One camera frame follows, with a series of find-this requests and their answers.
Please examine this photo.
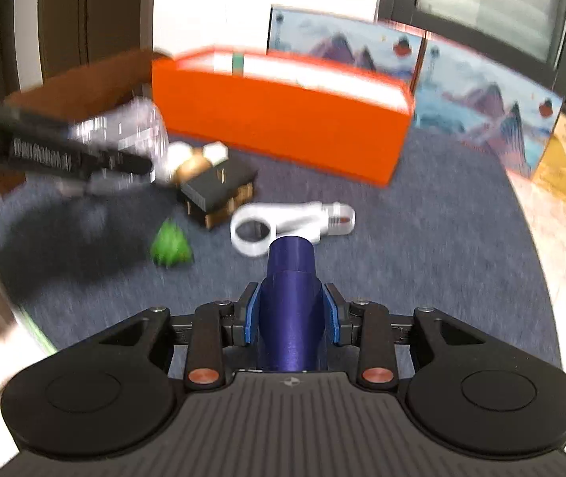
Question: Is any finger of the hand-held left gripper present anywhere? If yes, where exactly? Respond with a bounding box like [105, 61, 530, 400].
[84, 146, 155, 194]

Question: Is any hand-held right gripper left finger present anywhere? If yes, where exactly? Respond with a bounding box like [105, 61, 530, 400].
[97, 282, 264, 392]

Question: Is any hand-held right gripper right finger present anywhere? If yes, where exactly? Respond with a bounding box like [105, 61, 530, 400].
[323, 282, 487, 392]

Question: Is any clear plastic bag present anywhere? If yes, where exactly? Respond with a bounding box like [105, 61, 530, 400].
[70, 98, 170, 184]

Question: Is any purple plastic cylinder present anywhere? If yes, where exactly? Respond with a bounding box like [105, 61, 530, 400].
[255, 233, 324, 373]

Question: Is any tan wooden gourd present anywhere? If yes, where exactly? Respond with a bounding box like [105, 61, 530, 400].
[176, 154, 214, 186]

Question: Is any orange cardboard box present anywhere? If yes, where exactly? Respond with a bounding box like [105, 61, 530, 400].
[151, 46, 417, 188]

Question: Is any white round object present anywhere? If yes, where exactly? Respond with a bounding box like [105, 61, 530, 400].
[164, 140, 193, 180]

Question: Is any brown chair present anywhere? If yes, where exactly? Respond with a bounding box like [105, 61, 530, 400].
[4, 48, 167, 127]

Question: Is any small white cube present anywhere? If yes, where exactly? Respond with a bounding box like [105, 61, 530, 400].
[202, 142, 228, 163]

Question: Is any black block with wooden base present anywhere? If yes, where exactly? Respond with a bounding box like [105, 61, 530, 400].
[178, 156, 259, 231]

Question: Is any green spiky plastic toy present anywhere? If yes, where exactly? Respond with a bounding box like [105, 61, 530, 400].
[150, 219, 194, 268]

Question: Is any grey felt mat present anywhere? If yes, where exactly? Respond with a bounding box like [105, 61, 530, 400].
[0, 129, 562, 373]

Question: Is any dark brown door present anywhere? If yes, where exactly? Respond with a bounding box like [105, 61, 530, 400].
[0, 0, 157, 93]

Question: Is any mountain print gift box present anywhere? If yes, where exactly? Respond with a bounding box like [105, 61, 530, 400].
[412, 35, 566, 180]
[267, 6, 427, 85]

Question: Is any dark framed window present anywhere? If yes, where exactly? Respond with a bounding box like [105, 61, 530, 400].
[377, 0, 566, 135]

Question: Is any white plastic ring nozzle part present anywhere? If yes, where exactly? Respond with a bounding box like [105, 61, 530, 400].
[230, 200, 356, 258]

